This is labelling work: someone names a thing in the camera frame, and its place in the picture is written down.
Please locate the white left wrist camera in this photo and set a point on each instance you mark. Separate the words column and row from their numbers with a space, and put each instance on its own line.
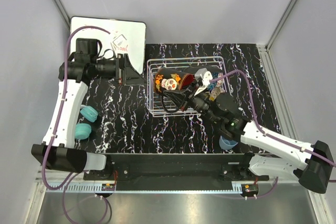
column 119, row 42

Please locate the white whiteboard with red writing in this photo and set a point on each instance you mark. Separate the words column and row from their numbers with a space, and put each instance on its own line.
column 103, row 29

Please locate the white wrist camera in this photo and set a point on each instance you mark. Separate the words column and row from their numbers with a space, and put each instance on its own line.
column 203, row 78
column 119, row 42

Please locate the red white patterned bowl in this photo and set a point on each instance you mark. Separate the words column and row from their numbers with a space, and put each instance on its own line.
column 215, row 93

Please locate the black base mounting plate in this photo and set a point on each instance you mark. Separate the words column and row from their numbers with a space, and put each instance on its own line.
column 215, row 168

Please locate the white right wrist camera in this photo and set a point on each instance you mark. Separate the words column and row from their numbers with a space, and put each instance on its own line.
column 203, row 78

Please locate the teal cat ear headphones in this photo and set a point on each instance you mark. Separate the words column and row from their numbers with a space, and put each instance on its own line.
column 83, row 130

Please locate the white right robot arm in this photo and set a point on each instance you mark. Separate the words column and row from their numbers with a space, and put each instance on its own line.
column 310, row 164

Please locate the red black mug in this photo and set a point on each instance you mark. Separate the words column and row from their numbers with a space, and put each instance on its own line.
column 170, row 79

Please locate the black floral square plate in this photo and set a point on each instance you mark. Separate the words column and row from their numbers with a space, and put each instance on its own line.
column 207, row 70

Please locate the blue patterned bowl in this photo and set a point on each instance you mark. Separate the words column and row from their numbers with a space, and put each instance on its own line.
column 218, row 84

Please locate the light blue plastic cup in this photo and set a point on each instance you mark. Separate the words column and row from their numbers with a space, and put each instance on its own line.
column 226, row 144

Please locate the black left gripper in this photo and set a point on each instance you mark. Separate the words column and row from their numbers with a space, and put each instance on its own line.
column 125, row 73

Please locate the white wire dish rack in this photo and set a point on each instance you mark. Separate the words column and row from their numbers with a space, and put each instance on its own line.
column 214, row 64

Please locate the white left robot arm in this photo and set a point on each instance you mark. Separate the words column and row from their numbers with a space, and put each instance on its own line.
column 72, row 120

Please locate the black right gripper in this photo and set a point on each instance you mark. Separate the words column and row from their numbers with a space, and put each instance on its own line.
column 187, row 97

